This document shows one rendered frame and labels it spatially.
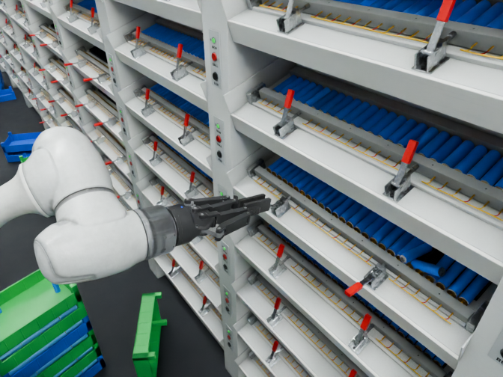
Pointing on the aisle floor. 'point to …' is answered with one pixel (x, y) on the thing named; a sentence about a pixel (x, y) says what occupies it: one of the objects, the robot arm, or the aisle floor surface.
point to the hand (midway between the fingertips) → (254, 205)
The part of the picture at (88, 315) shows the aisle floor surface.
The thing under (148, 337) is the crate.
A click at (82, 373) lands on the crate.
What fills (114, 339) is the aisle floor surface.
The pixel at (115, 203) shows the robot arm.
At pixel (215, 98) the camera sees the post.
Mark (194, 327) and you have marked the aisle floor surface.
